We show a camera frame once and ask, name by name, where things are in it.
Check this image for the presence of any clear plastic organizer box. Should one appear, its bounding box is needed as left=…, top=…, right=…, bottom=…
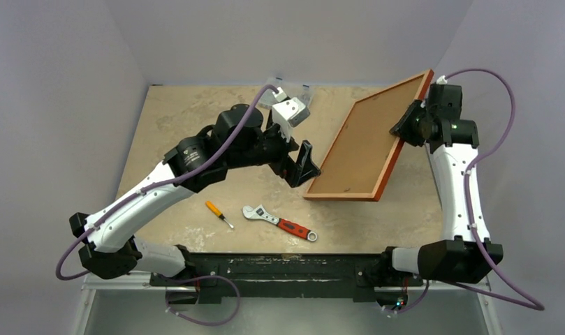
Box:
left=258, top=77, right=315, bottom=109

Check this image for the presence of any red handled adjustable wrench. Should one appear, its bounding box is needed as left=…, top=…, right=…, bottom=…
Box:
left=242, top=204, right=318, bottom=242

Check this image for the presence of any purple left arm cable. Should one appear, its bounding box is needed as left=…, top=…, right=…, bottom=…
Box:
left=55, top=84, right=279, bottom=327

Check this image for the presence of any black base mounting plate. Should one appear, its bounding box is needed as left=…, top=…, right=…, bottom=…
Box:
left=149, top=253, right=423, bottom=304

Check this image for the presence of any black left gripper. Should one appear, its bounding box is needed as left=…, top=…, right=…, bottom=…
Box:
left=228, top=117, right=321, bottom=187

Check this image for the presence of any aluminium right side rail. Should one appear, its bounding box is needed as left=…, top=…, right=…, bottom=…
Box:
left=413, top=82, right=429, bottom=101

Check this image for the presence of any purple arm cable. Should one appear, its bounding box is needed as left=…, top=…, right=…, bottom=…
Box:
left=381, top=68, right=545, bottom=316
left=55, top=84, right=279, bottom=327

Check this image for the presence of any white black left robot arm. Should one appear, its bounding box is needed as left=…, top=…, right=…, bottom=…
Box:
left=69, top=99, right=321, bottom=285

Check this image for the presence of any aluminium rail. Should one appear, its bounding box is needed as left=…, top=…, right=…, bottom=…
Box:
left=413, top=82, right=429, bottom=101
left=83, top=271, right=491, bottom=292

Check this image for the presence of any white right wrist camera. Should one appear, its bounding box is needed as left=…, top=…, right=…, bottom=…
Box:
left=435, top=75, right=448, bottom=85

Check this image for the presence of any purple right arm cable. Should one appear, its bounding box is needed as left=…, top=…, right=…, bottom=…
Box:
left=381, top=68, right=545, bottom=316

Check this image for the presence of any yellow handled screwdriver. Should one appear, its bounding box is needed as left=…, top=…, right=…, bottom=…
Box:
left=205, top=201, right=234, bottom=229

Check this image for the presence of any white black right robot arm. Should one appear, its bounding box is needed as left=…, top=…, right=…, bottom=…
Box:
left=378, top=83, right=504, bottom=284

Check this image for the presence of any red wooden photo frame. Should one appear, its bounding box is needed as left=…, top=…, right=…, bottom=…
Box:
left=303, top=69, right=434, bottom=202

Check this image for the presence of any aluminium front rail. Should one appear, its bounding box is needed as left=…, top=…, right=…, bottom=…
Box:
left=83, top=271, right=491, bottom=292

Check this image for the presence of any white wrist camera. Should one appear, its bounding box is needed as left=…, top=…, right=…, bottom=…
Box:
left=435, top=75, right=448, bottom=85
left=271, top=87, right=311, bottom=142

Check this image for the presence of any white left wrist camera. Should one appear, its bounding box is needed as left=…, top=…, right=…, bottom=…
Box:
left=271, top=87, right=311, bottom=142

